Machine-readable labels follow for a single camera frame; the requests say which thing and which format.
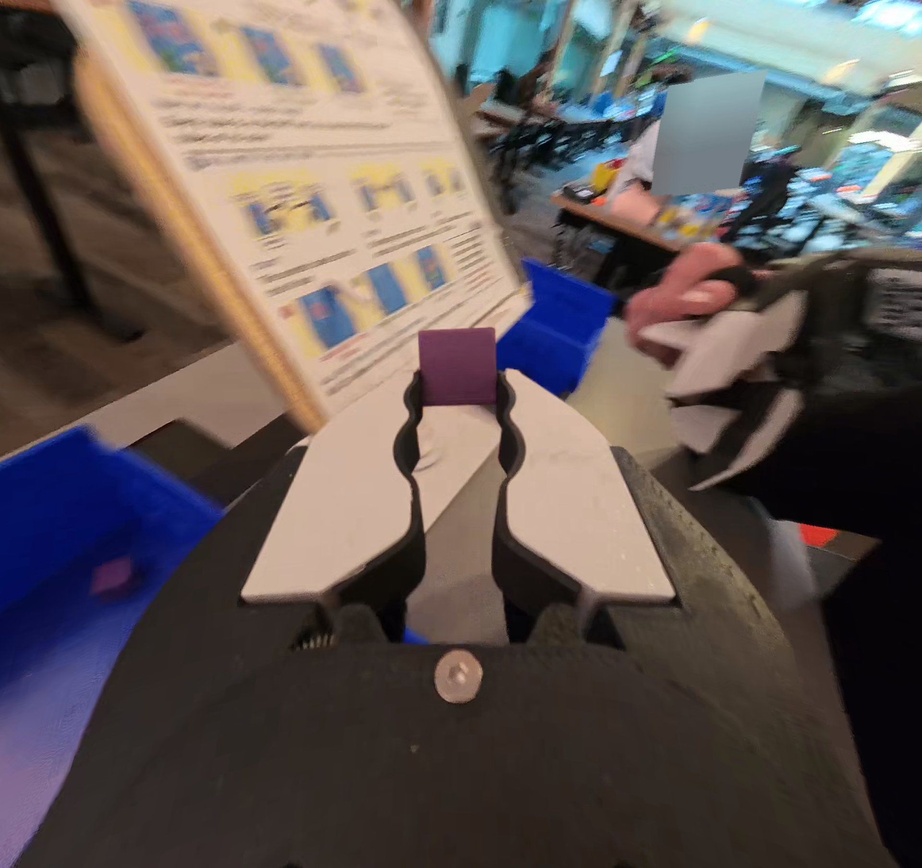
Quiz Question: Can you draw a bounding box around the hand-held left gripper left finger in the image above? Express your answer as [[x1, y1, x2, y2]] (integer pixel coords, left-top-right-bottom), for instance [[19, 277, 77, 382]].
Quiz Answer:
[[240, 370, 427, 613]]

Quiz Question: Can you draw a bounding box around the black table frame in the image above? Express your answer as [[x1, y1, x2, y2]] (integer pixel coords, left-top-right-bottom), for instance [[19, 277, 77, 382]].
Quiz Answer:
[[0, 0, 148, 345]]

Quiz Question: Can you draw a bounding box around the small blue plastic bin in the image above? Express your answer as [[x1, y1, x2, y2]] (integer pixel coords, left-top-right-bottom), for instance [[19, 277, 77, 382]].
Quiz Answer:
[[496, 257, 619, 395]]

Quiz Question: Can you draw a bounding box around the printed instruction poster board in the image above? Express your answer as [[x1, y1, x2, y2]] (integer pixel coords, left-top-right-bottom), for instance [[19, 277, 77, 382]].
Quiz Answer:
[[14, 0, 532, 437]]

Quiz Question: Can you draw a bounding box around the purple wooden cube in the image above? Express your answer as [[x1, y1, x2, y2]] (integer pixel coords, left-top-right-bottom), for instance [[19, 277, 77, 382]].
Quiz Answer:
[[90, 557, 141, 599], [418, 328, 498, 407]]

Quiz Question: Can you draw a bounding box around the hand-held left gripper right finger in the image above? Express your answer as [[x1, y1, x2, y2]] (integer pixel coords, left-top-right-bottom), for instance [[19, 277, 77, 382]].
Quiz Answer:
[[493, 370, 678, 617]]

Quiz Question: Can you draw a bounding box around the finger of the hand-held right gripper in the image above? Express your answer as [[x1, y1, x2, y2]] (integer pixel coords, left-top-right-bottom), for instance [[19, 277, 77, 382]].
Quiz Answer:
[[668, 386, 805, 492], [637, 290, 809, 399]]

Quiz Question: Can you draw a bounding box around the person's right hand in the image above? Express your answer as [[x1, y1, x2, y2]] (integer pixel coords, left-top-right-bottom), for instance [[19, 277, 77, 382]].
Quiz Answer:
[[623, 241, 757, 366]]

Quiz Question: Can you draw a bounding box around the large blue plastic bin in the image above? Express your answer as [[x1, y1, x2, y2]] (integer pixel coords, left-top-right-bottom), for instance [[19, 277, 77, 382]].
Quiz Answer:
[[0, 425, 226, 868]]

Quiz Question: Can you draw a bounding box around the wooden table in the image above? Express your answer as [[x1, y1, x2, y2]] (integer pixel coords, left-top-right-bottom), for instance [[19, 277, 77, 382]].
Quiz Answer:
[[551, 187, 689, 253]]

